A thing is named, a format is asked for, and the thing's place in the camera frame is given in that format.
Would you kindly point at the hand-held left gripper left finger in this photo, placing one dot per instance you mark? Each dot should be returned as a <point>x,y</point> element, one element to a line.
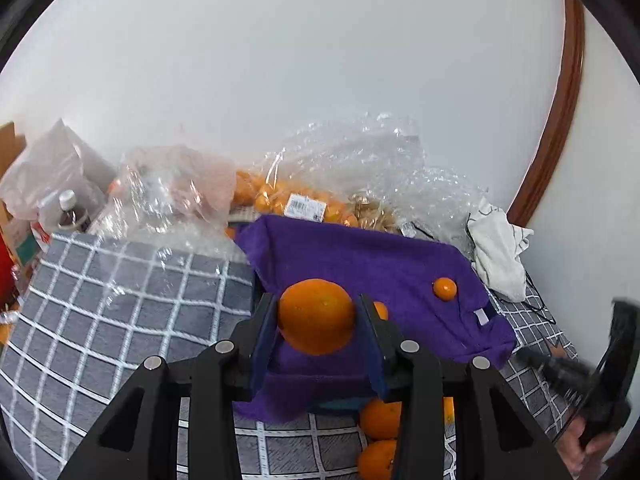
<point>262,355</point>

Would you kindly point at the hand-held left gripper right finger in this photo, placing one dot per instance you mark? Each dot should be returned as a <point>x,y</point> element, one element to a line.
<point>374,355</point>

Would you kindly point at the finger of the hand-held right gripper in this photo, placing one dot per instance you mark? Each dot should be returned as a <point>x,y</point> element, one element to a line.
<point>555,370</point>
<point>627,327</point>

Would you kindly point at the small orange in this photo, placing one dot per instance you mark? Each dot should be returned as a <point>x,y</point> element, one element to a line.
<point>445,289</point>

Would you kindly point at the purple towel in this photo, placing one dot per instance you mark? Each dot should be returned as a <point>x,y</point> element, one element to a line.
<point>350,260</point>

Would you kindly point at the person's right hand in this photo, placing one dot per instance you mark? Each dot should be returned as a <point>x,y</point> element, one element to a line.
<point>577,452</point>

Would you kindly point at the white crumpled cloth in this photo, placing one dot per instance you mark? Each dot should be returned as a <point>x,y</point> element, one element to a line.
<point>497,250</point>

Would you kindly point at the clear bag of longans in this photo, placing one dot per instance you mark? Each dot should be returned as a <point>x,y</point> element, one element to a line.
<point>375,212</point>

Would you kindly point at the clear bag of oranges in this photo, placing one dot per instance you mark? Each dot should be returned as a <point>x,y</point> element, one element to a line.
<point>270,197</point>

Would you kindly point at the grey checked blanket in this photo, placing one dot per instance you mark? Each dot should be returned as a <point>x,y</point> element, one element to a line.
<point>100,320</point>

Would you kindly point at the clear plastic bag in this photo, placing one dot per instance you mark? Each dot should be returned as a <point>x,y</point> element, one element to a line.
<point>170,190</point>

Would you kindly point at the crumpled clear plastic wrap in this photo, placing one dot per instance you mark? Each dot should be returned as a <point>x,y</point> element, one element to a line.
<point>380,155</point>

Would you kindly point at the dark drink bottle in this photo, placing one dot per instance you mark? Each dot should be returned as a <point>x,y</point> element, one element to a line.
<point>70,212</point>

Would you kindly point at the red white snack package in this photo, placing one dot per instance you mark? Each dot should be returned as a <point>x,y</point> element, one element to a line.
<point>42,235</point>

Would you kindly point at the red paper bag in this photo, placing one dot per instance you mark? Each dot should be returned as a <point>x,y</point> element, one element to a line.
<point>5,270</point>

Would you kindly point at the white plastic bag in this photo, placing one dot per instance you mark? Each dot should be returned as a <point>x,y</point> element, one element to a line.
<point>50,170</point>

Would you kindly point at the brown cardboard box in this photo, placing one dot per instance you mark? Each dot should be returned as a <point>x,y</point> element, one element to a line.
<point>10,145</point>

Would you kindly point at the brown wooden door frame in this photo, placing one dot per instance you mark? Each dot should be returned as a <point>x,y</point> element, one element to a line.
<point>562,110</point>

